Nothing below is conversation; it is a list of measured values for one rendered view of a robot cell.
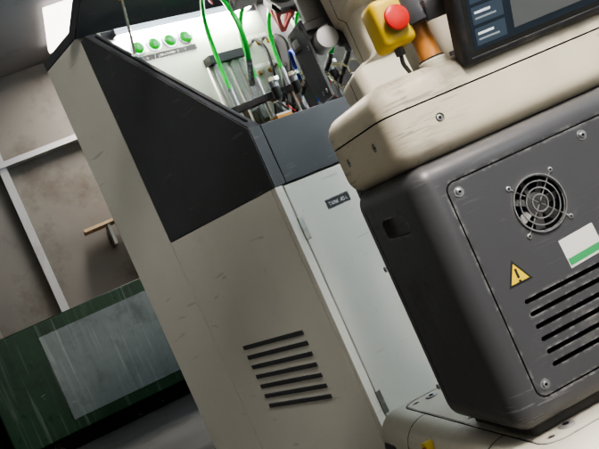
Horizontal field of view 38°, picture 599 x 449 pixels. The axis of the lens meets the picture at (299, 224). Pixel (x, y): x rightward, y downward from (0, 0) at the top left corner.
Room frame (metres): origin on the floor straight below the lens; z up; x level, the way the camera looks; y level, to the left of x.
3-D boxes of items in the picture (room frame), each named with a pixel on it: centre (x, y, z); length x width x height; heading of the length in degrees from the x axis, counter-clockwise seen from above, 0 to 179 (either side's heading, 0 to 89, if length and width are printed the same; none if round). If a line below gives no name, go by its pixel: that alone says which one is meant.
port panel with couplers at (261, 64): (2.88, -0.13, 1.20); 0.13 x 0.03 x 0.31; 128
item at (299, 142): (2.33, -0.24, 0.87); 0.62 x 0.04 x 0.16; 128
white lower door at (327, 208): (2.32, -0.25, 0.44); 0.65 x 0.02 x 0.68; 128
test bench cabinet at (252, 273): (2.54, -0.08, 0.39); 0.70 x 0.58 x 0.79; 128
